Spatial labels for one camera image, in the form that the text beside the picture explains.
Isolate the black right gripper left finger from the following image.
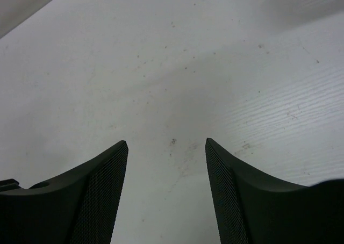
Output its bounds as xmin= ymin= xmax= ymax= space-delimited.
xmin=1 ymin=140 xmax=128 ymax=243

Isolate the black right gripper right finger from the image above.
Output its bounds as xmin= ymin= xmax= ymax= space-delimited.
xmin=205 ymin=138 xmax=343 ymax=243

